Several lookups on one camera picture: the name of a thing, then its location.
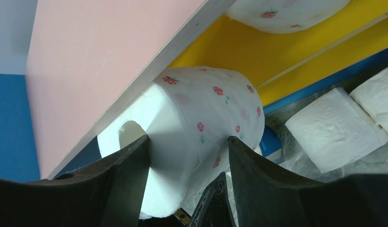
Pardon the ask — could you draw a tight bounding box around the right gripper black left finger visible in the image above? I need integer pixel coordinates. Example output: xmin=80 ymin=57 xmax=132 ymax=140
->
xmin=0 ymin=135 xmax=150 ymax=227

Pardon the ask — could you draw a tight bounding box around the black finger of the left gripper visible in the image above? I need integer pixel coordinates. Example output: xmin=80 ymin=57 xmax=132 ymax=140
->
xmin=188 ymin=172 xmax=236 ymax=227

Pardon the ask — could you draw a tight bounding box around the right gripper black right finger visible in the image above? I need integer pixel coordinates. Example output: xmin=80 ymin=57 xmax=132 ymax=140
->
xmin=228 ymin=136 xmax=388 ymax=227

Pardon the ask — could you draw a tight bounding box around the white dotted roll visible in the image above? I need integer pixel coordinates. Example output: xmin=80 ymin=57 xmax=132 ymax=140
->
xmin=97 ymin=66 xmax=265 ymax=219

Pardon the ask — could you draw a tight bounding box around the white floral roll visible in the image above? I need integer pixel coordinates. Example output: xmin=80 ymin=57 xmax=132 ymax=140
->
xmin=225 ymin=0 xmax=349 ymax=34

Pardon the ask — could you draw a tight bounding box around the blue shelf unit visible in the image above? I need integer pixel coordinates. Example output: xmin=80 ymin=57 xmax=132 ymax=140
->
xmin=0 ymin=0 xmax=388 ymax=182

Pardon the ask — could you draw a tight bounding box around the blue wrapped roll, rear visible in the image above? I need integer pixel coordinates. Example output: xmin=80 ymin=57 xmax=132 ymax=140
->
xmin=259 ymin=125 xmax=282 ymax=162

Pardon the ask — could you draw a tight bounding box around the plain white roll, left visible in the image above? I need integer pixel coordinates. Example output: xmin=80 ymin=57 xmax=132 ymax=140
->
xmin=285 ymin=87 xmax=388 ymax=173

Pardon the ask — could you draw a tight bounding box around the plain white roll, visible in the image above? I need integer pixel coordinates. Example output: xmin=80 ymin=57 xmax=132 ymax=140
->
xmin=285 ymin=87 xmax=388 ymax=173
xmin=350 ymin=67 xmax=388 ymax=134

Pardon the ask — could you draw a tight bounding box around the plain white roll, right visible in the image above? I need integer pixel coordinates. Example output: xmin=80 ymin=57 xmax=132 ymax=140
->
xmin=350 ymin=67 xmax=388 ymax=134

